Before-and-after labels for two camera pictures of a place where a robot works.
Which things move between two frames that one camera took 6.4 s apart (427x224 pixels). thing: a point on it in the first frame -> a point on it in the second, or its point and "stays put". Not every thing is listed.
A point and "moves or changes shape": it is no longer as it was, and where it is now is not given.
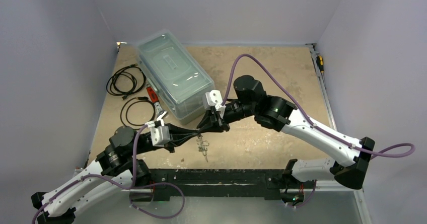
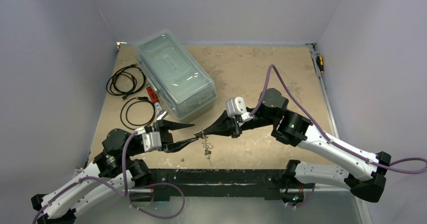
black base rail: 275,183 stays put
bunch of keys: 203,145 moves or changes shape
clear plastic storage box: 178,78 stays put
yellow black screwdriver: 319,61 stays put
